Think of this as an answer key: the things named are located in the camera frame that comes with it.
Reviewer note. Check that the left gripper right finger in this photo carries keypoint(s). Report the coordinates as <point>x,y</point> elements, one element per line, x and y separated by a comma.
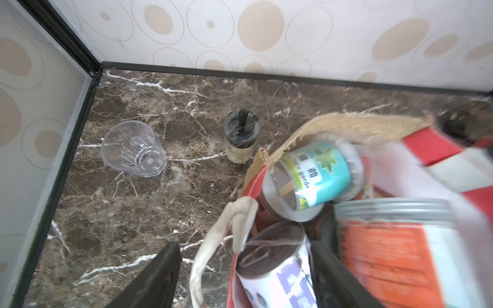
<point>333,284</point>

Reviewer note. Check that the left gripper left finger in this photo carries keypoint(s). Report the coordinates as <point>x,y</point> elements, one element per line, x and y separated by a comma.
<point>155,286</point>

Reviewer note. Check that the orange label seed jar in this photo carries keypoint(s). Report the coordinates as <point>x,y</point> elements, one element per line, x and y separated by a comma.
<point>407,252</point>

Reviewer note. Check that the teal label seed jar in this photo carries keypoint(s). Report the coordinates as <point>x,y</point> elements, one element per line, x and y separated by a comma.
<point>300,184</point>

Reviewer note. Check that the burlap canvas bag red lining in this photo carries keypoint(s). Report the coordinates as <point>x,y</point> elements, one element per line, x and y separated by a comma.
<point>403,158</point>

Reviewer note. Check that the white purple label can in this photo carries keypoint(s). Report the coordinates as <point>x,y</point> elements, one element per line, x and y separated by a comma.
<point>274,269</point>

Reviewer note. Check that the clear plastic cup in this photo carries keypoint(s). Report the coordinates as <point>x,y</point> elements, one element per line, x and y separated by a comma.
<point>132,147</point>

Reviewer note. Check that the glass shaker jar black lid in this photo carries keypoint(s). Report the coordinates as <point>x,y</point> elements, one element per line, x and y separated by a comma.
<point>241,128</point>

